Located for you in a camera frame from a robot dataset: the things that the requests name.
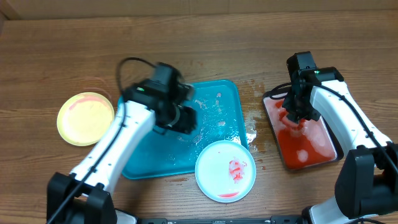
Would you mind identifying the teal plastic tray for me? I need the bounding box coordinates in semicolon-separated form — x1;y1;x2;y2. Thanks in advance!
122;80;248;180

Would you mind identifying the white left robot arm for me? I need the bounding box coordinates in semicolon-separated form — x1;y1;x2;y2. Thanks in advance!
47;62;197;223

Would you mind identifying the light blue plate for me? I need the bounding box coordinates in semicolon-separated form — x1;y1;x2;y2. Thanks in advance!
195;140;256;203

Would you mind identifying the yellow plate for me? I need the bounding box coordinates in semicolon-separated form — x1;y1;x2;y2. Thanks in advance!
57;92;114;146

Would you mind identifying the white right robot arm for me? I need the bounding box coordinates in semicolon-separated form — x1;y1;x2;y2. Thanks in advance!
282;52;397;223

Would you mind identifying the black tray with red water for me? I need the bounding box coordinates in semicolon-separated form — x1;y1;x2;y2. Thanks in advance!
262;88;344;171

